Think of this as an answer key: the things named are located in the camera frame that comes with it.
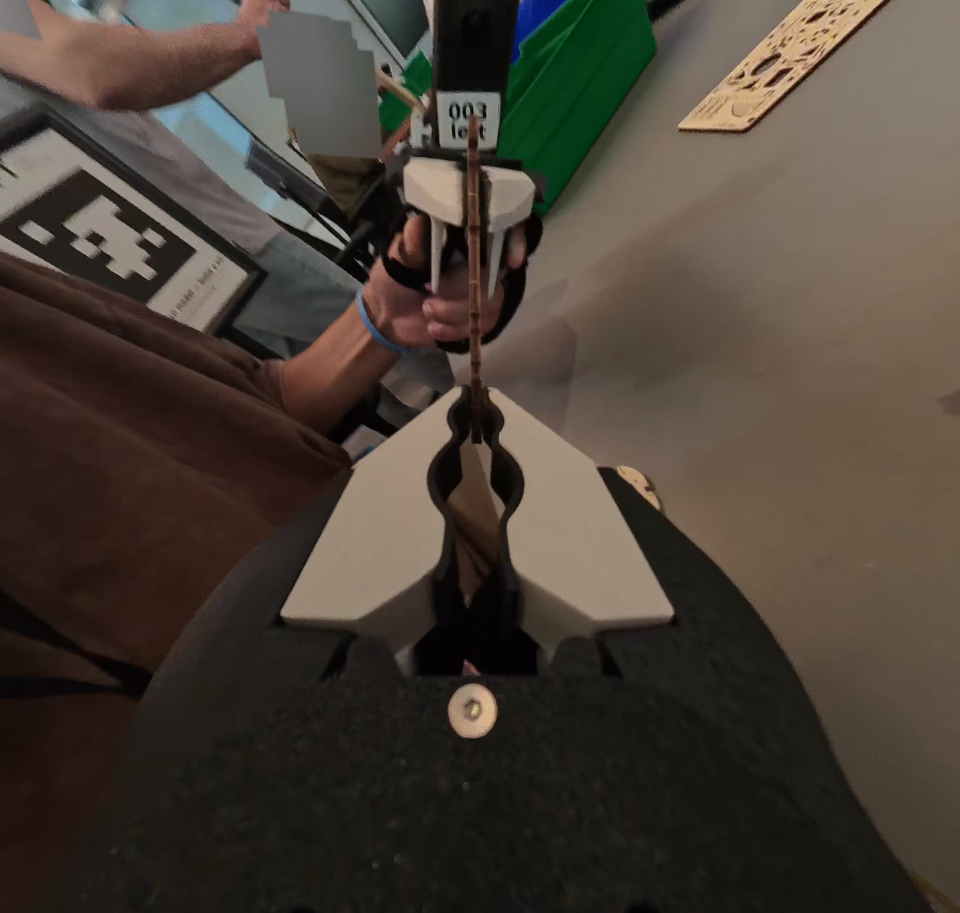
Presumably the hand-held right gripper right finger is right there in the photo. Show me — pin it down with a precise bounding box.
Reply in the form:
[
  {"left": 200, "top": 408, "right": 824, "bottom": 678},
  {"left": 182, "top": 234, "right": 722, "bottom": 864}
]
[{"left": 483, "top": 388, "right": 675, "bottom": 659}]

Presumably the wooden toothed model part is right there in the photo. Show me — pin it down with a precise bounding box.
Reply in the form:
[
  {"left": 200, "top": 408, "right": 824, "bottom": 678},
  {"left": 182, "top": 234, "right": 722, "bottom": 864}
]
[{"left": 450, "top": 133, "right": 504, "bottom": 599}]

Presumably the blue wristband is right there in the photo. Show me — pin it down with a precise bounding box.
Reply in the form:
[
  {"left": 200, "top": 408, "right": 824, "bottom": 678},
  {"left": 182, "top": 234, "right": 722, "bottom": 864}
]
[{"left": 354, "top": 289, "right": 406, "bottom": 355}]

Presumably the small round wooden part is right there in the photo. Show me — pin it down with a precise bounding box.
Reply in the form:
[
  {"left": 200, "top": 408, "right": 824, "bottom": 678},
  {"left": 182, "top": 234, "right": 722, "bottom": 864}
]
[{"left": 615, "top": 465, "right": 665, "bottom": 513}]

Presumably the person's left hand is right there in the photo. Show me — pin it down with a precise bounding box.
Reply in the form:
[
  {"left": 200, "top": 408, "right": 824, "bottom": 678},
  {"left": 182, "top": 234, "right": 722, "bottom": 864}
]
[{"left": 362, "top": 211, "right": 530, "bottom": 353}]

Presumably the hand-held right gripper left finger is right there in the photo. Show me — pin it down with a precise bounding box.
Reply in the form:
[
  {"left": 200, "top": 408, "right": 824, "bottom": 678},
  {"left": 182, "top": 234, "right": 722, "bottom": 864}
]
[{"left": 281, "top": 386, "right": 474, "bottom": 659}]

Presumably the laser-cut wooden parts sheet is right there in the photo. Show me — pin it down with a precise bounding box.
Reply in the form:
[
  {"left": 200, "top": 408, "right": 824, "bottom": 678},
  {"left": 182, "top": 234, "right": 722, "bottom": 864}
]
[{"left": 678, "top": 0, "right": 942, "bottom": 134}]

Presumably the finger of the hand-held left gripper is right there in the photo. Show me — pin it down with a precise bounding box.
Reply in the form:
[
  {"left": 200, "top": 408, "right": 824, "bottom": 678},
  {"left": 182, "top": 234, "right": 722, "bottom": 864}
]
[
  {"left": 486, "top": 169, "right": 539, "bottom": 301},
  {"left": 403, "top": 157, "right": 466, "bottom": 297}
]

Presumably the person's left forearm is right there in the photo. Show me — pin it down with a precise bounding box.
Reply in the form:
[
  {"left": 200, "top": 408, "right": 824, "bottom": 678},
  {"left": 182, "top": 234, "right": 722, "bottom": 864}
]
[{"left": 281, "top": 294, "right": 406, "bottom": 434}]

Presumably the framed black white marker board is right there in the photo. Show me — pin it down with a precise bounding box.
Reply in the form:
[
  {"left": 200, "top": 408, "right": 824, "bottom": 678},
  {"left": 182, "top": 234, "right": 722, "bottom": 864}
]
[{"left": 0, "top": 106, "right": 267, "bottom": 337}]

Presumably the green plastic bin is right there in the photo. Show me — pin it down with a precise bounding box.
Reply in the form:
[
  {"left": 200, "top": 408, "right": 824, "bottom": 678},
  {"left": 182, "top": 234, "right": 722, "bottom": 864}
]
[{"left": 378, "top": 0, "right": 657, "bottom": 217}]

